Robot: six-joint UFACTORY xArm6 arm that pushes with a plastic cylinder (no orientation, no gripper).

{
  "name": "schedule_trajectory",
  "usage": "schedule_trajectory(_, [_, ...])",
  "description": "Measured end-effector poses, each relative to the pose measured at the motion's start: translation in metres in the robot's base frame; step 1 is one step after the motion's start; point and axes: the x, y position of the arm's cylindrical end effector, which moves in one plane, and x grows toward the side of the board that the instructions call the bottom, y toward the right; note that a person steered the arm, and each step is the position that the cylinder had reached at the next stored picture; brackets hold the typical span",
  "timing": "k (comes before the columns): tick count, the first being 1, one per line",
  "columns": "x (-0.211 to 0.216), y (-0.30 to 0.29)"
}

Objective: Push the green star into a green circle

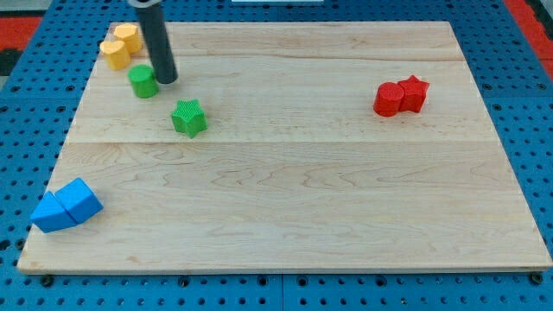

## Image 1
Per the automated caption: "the light wooden board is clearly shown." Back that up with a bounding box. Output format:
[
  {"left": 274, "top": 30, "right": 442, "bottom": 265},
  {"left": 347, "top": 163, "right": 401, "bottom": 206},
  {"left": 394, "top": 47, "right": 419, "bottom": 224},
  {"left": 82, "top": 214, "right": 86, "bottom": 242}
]
[{"left": 17, "top": 22, "right": 552, "bottom": 275}]

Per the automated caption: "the green cylinder block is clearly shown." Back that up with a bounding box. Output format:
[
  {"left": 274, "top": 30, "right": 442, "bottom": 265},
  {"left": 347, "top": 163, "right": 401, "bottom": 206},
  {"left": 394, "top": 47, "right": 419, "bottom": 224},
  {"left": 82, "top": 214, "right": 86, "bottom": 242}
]
[{"left": 127, "top": 65, "right": 159, "bottom": 98}]

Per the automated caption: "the blue triangle block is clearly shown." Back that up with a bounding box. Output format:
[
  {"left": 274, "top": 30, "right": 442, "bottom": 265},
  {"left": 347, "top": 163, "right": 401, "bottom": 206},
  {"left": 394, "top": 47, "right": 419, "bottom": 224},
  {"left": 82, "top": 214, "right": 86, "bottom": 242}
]
[{"left": 30, "top": 192, "right": 78, "bottom": 233}]

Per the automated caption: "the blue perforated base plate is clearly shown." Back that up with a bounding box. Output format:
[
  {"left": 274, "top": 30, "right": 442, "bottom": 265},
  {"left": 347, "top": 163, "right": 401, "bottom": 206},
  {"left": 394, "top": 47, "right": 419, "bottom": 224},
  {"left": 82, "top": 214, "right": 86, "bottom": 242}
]
[{"left": 1, "top": 0, "right": 552, "bottom": 310}]

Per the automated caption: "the yellow hexagon block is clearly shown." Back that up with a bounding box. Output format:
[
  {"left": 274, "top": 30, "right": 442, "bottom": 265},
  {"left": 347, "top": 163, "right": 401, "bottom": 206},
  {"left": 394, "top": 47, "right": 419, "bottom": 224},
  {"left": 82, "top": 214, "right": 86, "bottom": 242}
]
[{"left": 113, "top": 23, "right": 143, "bottom": 54}]

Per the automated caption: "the yellow heart block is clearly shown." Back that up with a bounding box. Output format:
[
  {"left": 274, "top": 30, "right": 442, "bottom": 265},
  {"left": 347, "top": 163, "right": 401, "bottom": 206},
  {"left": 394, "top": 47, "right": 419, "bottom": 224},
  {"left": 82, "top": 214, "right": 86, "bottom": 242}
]
[{"left": 99, "top": 41, "right": 130, "bottom": 71}]

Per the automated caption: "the red star block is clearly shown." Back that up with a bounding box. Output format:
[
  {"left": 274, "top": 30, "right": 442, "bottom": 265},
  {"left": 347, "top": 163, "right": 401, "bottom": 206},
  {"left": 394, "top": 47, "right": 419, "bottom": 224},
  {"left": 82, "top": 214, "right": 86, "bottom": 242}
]
[{"left": 398, "top": 75, "right": 430, "bottom": 113}]

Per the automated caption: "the green star block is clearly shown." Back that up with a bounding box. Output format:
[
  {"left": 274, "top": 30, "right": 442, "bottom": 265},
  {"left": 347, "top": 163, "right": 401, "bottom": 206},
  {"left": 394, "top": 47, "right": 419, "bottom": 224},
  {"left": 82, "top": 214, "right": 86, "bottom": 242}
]
[{"left": 170, "top": 98, "right": 207, "bottom": 138}]

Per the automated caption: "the red cylinder block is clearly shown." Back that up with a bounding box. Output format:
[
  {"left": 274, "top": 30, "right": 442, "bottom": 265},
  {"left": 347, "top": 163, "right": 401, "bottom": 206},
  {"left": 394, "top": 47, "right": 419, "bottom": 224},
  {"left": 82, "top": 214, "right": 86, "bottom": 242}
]
[{"left": 373, "top": 82, "right": 404, "bottom": 117}]

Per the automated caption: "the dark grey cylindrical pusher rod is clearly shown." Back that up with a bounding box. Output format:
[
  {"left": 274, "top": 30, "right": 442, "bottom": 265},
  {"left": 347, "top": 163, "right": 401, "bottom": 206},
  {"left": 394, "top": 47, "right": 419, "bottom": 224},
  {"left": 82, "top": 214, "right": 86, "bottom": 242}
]
[{"left": 127, "top": 0, "right": 178, "bottom": 85}]

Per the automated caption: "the blue cube block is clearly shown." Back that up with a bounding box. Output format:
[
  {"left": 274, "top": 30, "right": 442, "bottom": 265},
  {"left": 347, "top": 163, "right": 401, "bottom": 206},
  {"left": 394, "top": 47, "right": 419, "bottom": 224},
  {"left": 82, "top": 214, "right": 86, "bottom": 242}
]
[{"left": 54, "top": 178, "right": 104, "bottom": 225}]

